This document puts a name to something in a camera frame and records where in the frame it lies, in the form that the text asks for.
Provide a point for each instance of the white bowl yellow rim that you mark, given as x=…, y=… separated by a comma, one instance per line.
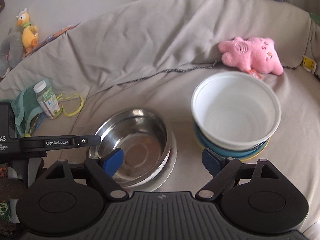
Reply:
x=246, y=157

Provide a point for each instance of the pink plush toy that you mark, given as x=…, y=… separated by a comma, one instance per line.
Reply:
x=255, y=54

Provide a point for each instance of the kids vitamin bottle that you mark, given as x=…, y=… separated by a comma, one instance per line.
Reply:
x=47, y=99

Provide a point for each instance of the blue enamel bowl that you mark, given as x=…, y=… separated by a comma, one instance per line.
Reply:
x=230, y=151

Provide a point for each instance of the green towel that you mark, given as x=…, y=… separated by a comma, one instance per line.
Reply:
x=27, y=111

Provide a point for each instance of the floral white shallow bowl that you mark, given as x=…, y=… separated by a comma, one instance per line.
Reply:
x=163, y=175

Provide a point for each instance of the stainless steel bowl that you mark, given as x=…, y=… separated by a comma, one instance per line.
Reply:
x=114, y=130

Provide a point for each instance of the yellow duck plush toy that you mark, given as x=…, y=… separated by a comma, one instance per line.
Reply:
x=30, y=35

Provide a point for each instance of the green object behind sofa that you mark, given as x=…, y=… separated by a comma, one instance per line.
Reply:
x=315, y=18

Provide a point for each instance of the white plastic takeaway bowl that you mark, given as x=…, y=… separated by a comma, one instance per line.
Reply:
x=235, y=111

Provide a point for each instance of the small yellow tag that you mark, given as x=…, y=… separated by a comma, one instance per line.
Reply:
x=309, y=64

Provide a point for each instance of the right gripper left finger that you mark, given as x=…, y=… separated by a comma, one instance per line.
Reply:
x=100, y=172

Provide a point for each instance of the large white ceramic bowl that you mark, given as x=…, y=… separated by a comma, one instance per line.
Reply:
x=145, y=154

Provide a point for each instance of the grey plush toy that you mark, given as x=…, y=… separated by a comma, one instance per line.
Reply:
x=12, y=52

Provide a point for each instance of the beige sofa cover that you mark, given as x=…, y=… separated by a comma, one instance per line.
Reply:
x=152, y=54

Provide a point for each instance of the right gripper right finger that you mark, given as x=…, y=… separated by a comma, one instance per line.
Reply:
x=223, y=171

